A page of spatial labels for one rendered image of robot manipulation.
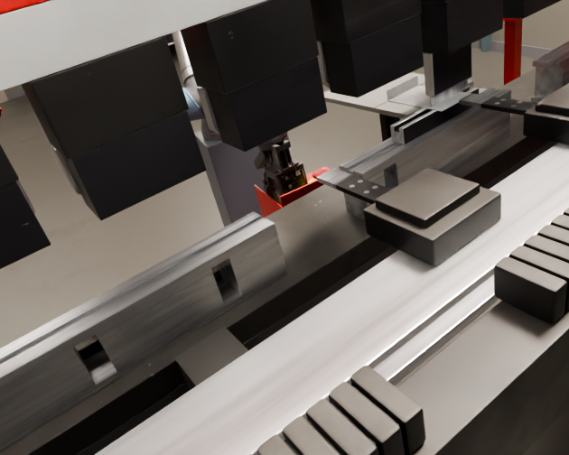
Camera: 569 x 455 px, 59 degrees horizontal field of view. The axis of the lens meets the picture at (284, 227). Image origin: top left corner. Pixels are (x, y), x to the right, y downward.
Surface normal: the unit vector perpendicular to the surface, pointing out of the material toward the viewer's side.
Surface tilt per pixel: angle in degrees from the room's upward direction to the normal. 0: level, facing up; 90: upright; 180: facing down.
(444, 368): 0
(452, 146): 90
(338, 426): 0
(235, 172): 90
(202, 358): 0
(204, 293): 90
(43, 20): 90
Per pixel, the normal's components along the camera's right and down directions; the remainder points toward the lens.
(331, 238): -0.22, -0.83
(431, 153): 0.57, 0.33
